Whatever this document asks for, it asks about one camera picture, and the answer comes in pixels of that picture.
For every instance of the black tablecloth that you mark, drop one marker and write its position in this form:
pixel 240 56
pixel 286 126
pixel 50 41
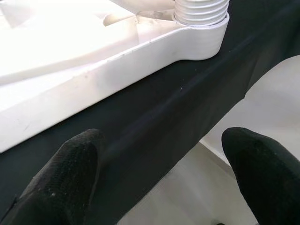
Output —
pixel 152 105

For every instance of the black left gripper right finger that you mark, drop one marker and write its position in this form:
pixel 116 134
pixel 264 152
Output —
pixel 267 182

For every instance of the white plastic table leg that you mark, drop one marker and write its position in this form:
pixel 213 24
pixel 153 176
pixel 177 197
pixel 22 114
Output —
pixel 201 11

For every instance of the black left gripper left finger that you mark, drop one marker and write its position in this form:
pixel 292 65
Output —
pixel 61 182

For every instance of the white plastic table top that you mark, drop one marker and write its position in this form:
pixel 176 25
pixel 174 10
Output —
pixel 70 93

